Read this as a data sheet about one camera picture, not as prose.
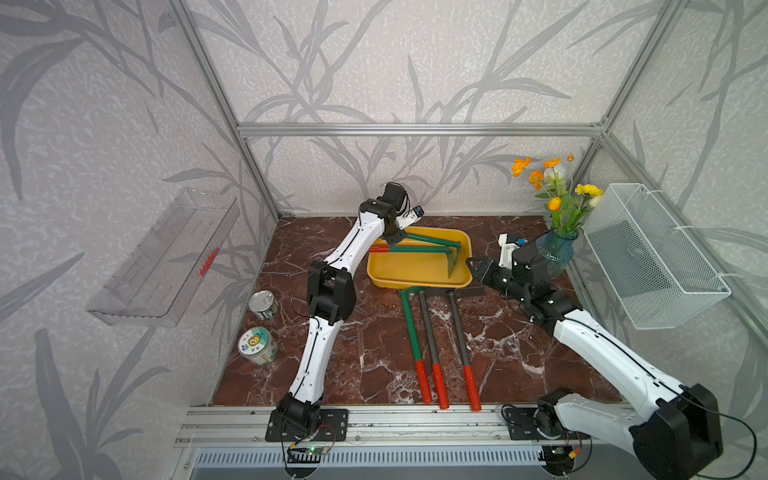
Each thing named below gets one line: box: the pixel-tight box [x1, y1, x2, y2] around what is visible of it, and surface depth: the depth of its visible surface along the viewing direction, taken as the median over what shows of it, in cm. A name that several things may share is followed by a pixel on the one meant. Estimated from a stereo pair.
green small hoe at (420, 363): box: [399, 287, 432, 405], surface depth 84 cm
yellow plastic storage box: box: [367, 226, 473, 289], surface depth 107 cm
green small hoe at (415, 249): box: [368, 245, 454, 279], surface depth 109 cm
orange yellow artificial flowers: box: [512, 153, 604, 238], surface depth 91 cm
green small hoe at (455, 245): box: [405, 233, 461, 265], surface depth 110 cm
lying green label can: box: [238, 326, 279, 366], surface depth 82 cm
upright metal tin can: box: [248, 290, 279, 321], surface depth 92 cm
